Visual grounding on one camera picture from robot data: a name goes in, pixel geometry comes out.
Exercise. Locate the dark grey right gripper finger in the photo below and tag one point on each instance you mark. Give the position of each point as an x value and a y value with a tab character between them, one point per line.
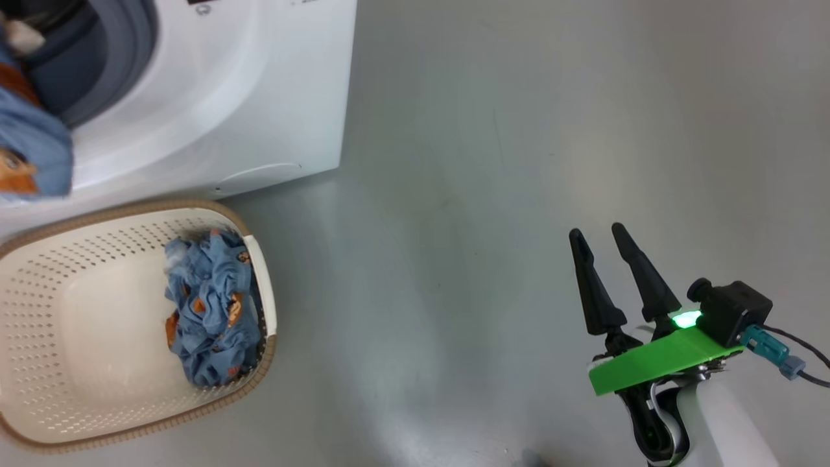
648	282
598	292

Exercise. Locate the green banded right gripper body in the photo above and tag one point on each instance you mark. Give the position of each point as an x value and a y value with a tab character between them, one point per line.
661	360

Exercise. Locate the blue cartoon print garment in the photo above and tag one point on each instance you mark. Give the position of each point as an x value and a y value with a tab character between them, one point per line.
214	305
39	143

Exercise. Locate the cream white garment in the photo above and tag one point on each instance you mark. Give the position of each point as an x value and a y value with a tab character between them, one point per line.
26	37

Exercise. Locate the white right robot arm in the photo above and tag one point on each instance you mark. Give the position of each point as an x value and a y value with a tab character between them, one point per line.
726	428

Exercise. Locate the white washing machine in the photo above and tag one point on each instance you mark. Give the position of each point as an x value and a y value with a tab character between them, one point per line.
227	97

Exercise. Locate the cream perforated laundry basket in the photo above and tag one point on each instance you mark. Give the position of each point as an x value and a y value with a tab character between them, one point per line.
97	324

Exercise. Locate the grey rubber door gasket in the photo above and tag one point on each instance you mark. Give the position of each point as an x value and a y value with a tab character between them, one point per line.
130	52

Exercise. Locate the white round filter cover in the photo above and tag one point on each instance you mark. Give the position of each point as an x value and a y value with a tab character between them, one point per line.
266	174

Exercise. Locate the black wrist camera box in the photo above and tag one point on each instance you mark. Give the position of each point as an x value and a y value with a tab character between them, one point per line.
733	308

